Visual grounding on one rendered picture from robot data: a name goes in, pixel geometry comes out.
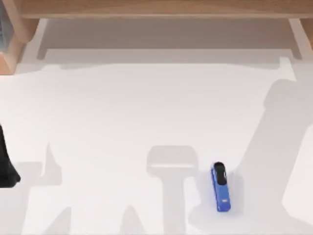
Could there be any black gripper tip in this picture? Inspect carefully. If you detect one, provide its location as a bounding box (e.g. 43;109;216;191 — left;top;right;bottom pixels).
0;124;22;188

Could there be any blue and black stapler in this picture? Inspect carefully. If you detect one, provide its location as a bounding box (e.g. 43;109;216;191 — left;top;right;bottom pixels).
210;161;232;212

